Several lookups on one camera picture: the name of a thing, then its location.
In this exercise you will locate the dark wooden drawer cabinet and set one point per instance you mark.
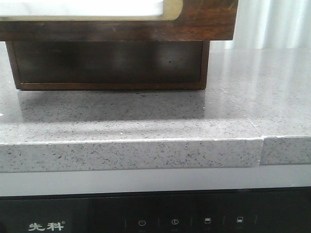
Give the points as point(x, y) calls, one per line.
point(201, 84)

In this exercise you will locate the black appliance control panel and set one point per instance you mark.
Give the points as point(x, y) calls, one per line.
point(264, 210)

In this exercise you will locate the white drawer handle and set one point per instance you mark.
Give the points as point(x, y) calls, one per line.
point(119, 8)

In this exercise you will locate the dark wooden drawer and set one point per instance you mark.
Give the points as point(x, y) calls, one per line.
point(108, 62)
point(199, 20)

